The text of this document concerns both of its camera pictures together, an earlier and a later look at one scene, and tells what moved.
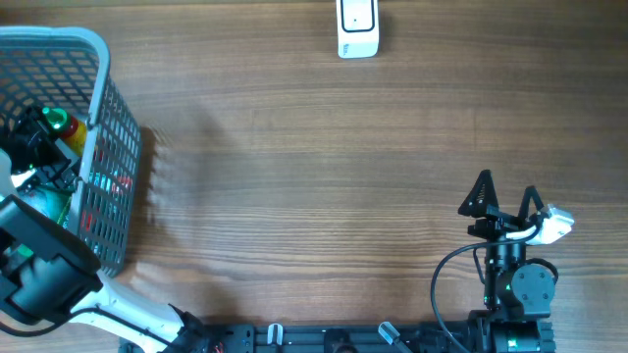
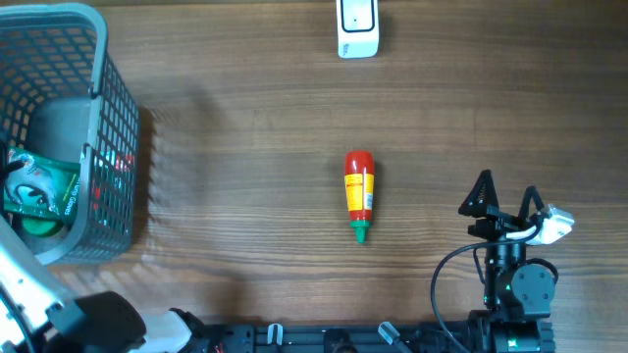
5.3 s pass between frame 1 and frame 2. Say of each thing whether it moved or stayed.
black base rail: stayed
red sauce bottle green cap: moved
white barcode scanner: stayed
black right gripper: stayed
